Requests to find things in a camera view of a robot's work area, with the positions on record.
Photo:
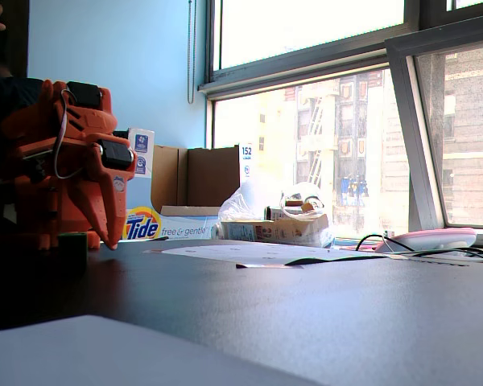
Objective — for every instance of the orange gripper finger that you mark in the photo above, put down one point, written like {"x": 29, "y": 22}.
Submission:
{"x": 92, "y": 217}
{"x": 112, "y": 209}

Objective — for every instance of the pink pencil case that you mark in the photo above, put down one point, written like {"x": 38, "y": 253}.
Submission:
{"x": 426, "y": 237}

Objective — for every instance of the clear plastic bag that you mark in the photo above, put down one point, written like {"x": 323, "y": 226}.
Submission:
{"x": 241, "y": 201}

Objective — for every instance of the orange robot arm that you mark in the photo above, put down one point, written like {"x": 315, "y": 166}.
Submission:
{"x": 36, "y": 128}

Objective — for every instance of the white numbered grid paper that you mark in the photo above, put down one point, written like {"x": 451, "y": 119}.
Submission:
{"x": 245, "y": 253}

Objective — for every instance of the brick building outside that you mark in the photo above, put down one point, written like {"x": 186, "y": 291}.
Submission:
{"x": 471, "y": 140}

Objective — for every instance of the pink tape piece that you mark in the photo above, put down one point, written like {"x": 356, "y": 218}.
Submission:
{"x": 153, "y": 250}

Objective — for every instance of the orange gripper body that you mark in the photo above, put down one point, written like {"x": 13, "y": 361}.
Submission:
{"x": 92, "y": 186}

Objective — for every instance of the Tide detergent cardboard box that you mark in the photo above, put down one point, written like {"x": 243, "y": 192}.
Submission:
{"x": 177, "y": 231}

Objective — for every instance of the printed food carton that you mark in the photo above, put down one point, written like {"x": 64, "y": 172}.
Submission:
{"x": 273, "y": 233}

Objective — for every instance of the grey window frame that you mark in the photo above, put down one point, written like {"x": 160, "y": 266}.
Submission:
{"x": 306, "y": 60}

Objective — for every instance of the tilted grey window sash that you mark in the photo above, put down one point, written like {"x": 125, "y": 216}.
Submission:
{"x": 418, "y": 140}

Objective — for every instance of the green cube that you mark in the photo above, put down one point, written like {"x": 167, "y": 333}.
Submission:
{"x": 72, "y": 251}

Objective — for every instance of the pale grey flat panel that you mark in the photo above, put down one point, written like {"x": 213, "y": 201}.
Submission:
{"x": 84, "y": 354}

